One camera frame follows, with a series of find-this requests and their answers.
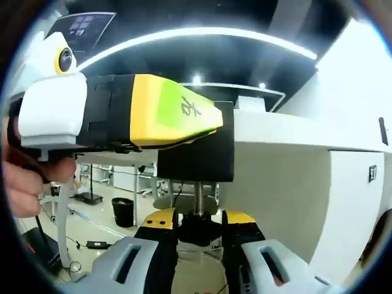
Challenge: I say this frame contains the person's left hand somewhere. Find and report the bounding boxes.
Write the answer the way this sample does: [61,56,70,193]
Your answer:
[2,122,77,219]

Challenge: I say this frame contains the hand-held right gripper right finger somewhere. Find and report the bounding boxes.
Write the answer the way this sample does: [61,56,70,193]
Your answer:
[222,209,341,294]

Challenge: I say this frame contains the black trash bin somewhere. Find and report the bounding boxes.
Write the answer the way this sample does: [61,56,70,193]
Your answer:
[111,197,135,228]

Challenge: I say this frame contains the black fixed fixture clamp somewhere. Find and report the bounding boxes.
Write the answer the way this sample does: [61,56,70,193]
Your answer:
[156,100,236,249]

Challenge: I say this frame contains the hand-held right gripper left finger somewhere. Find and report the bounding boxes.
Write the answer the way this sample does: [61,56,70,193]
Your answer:
[73,207,179,294]

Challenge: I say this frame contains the dark overhead monitor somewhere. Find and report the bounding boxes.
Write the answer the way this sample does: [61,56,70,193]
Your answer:
[55,11,117,62]

